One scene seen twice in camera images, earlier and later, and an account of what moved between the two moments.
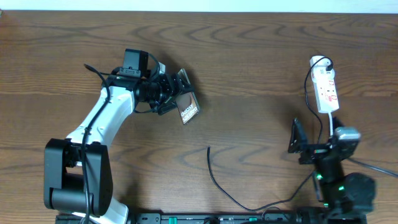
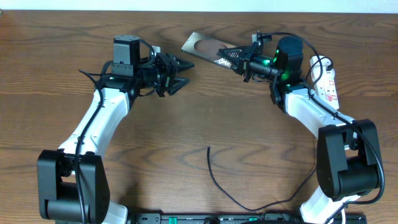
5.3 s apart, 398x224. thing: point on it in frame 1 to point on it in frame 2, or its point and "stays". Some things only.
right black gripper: [298, 140] to [242, 54]
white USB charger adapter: [319, 68] stays
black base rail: [204, 218] stays
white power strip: [323, 74] stays
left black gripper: [172, 91] to [170, 70]
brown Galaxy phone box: [186, 102] to [207, 48]
